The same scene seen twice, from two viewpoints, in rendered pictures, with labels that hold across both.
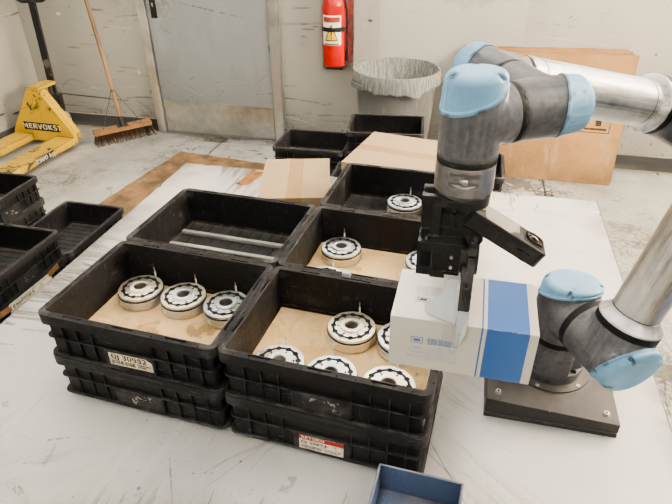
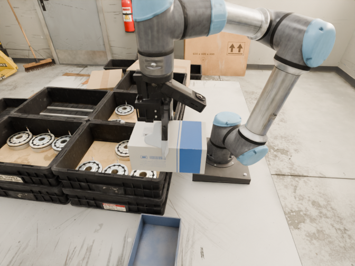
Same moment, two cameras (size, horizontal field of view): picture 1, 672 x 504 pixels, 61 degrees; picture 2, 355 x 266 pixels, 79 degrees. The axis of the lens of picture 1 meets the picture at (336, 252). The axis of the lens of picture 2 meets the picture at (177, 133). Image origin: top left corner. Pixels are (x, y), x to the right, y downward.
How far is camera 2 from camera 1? 0.28 m
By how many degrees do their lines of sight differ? 10
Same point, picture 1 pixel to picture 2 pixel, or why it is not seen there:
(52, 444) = not seen: outside the picture
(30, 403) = not seen: outside the picture
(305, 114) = (120, 53)
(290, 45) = (109, 22)
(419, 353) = (147, 163)
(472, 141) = (153, 37)
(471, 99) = (147, 6)
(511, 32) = not seen: hidden behind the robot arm
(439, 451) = (172, 201)
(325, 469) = (117, 217)
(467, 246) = (163, 104)
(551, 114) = (201, 19)
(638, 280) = (255, 114)
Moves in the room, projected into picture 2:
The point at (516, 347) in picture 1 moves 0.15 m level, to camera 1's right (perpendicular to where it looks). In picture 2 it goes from (195, 156) to (251, 149)
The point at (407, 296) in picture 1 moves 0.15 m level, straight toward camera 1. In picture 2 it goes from (138, 133) to (128, 177)
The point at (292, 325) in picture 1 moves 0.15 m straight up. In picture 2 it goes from (99, 149) to (90, 122)
